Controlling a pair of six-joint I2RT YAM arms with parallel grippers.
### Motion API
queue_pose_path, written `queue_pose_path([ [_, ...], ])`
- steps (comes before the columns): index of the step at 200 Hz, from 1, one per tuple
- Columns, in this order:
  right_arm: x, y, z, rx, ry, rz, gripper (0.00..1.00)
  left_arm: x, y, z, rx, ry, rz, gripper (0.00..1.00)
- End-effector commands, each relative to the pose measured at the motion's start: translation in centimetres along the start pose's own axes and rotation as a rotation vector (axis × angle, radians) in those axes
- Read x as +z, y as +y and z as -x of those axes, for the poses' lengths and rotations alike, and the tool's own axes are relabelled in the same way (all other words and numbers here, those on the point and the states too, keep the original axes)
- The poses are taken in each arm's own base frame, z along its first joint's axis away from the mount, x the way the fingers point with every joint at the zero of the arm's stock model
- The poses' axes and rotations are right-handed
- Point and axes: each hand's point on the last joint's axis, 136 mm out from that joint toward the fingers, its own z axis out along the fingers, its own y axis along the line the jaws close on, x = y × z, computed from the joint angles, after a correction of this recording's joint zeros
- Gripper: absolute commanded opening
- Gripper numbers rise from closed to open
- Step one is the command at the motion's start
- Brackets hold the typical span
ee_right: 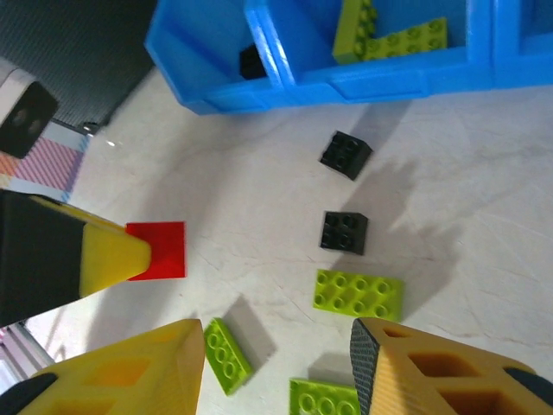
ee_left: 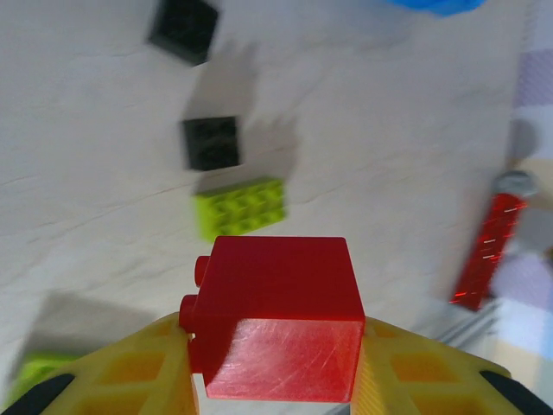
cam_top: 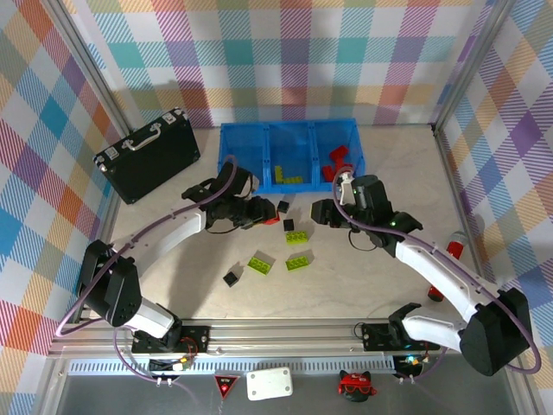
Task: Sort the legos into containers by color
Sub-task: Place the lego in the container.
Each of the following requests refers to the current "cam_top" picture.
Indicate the red lego brick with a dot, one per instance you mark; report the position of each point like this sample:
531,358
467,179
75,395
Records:
335,167
339,152
327,174
271,220
348,167

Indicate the blue three-compartment bin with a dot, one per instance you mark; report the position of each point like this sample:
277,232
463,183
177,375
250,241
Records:
289,142

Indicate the black lego cube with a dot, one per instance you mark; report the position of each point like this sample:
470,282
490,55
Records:
230,279
283,206
288,225

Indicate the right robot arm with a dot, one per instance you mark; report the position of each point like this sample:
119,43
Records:
492,337

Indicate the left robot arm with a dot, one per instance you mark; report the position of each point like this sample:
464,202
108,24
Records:
112,294

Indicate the black cat toy red glasses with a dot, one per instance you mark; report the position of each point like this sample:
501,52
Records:
357,384

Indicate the white plastic box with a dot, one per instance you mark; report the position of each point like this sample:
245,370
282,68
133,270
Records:
269,384

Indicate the red triangle sticker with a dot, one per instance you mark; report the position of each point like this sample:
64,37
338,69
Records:
224,384

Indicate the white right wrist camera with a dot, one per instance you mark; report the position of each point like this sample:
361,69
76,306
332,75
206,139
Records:
345,185

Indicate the aluminium side rail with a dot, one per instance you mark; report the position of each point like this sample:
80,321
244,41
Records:
109,214
451,181

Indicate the aluminium frame rail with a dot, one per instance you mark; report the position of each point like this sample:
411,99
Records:
281,337

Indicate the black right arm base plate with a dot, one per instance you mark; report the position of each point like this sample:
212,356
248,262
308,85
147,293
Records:
376,337

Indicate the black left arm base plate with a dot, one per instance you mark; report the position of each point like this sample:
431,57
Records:
194,339

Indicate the aluminium frame post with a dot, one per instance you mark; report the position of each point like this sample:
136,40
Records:
89,56
472,56

